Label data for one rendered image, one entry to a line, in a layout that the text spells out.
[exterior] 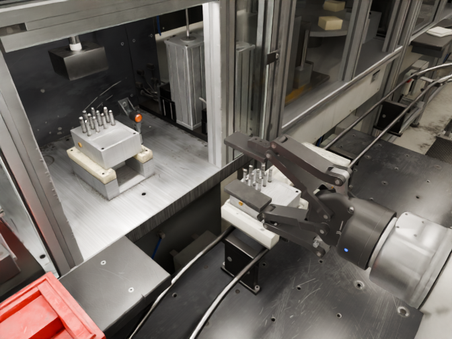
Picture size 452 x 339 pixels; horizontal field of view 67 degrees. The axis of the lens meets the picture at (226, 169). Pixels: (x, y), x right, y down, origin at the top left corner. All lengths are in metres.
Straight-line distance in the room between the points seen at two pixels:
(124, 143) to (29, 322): 0.37
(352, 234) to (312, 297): 0.52
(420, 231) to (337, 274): 0.57
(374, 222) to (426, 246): 0.05
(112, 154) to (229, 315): 0.45
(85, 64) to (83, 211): 0.30
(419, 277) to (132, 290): 0.44
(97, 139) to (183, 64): 0.29
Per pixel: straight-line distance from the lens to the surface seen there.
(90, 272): 0.68
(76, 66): 0.74
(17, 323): 0.62
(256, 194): 0.52
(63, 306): 0.59
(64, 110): 1.05
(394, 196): 1.24
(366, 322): 0.91
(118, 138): 0.78
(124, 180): 0.84
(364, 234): 0.40
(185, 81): 0.92
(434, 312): 0.41
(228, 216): 0.79
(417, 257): 0.39
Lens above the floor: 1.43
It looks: 38 degrees down
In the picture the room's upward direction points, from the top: straight up
